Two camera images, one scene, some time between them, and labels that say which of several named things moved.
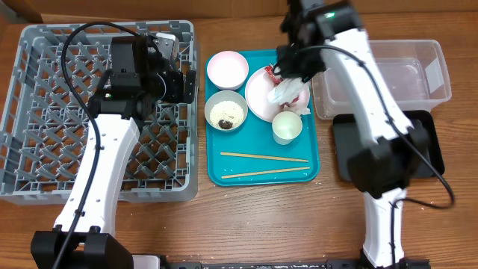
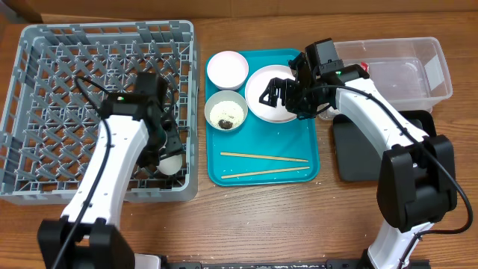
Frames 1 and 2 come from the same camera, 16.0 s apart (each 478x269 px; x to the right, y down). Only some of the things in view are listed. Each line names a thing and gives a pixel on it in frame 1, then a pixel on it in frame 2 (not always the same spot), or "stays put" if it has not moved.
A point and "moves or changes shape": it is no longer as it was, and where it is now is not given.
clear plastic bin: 414,72 stays put
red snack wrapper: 277,80 moves or changes shape
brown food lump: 225,125 stays put
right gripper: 295,66 -> 290,94
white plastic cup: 287,126 -> 169,165
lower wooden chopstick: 234,175 stays put
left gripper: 175,94 -> 175,146
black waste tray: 347,137 stays put
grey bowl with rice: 226,110 stays put
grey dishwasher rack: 46,125 stays put
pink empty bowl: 228,70 stays put
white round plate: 258,87 stays put
